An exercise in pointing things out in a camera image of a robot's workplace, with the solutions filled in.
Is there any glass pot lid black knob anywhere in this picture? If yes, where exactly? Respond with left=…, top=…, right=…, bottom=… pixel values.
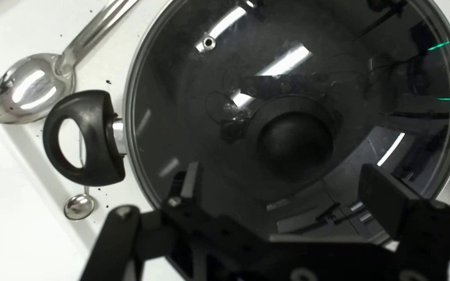
left=123, top=0, right=450, bottom=212

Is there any small metal screw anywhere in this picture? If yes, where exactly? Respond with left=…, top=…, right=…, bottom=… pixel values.
left=62, top=192, right=98, bottom=221

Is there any large metal spoon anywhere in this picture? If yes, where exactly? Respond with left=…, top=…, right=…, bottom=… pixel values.
left=0, top=0, right=138, bottom=125

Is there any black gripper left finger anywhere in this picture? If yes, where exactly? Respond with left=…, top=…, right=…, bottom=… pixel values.
left=79, top=159, right=202, bottom=281

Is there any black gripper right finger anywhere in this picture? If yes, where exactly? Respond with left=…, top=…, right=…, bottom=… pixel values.
left=357, top=162, right=450, bottom=281

